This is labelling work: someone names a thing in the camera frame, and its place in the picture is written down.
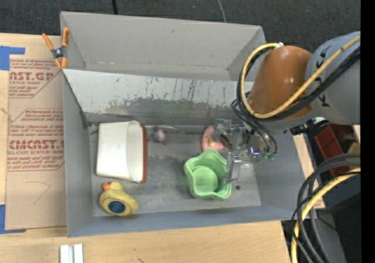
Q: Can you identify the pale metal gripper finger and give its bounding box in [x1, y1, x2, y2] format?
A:
[223, 151, 243, 185]
[214, 118, 238, 151]

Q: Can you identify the green flower-shaped bowl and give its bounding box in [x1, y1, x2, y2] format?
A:
[183, 148, 233, 201]

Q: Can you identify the small grey and pink toy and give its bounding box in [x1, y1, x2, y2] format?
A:
[151, 126, 171, 146]

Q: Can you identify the grey metal bin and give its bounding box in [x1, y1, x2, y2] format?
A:
[60, 11, 297, 238]

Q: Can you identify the white cup with red rim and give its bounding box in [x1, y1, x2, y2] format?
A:
[96, 120, 148, 185]

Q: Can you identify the yellow rubber duck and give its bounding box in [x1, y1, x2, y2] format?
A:
[98, 181, 139, 217]

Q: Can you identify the brown cardboard board, red print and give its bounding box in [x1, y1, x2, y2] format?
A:
[0, 32, 69, 234]

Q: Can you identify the pink toy ring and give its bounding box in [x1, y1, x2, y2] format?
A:
[201, 125, 226, 152]

